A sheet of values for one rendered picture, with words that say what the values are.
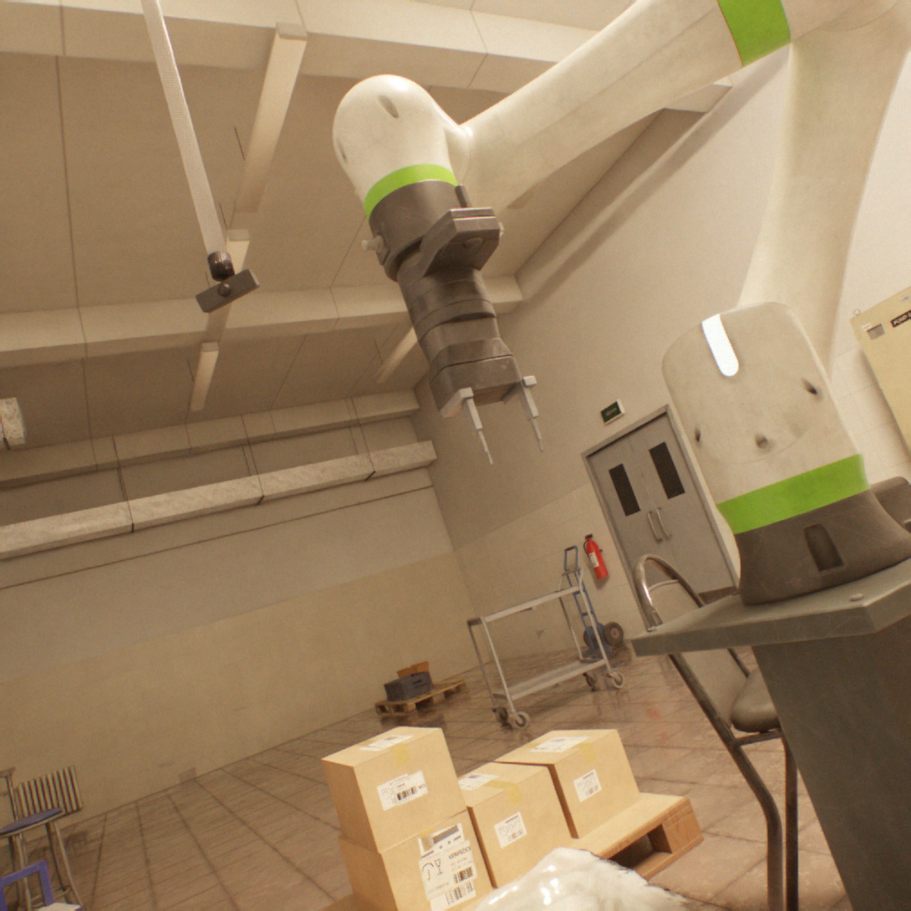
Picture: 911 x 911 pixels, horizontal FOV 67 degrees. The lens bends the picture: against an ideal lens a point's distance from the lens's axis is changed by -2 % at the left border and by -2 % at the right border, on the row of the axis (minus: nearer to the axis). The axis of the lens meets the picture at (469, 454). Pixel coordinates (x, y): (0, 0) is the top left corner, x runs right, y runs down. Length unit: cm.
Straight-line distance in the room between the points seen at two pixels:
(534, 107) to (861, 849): 73
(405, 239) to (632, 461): 705
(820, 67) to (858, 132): 8
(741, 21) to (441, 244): 34
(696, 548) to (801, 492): 668
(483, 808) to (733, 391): 196
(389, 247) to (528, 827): 210
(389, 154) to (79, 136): 474
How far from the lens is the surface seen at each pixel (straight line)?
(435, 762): 234
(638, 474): 759
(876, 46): 89
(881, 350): 537
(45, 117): 524
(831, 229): 84
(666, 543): 755
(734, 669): 190
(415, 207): 65
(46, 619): 1019
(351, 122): 71
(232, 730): 1016
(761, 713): 156
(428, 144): 69
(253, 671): 1020
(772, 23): 76
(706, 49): 76
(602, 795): 266
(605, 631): 811
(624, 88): 76
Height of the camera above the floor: 100
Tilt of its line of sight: 11 degrees up
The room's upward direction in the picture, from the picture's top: 19 degrees counter-clockwise
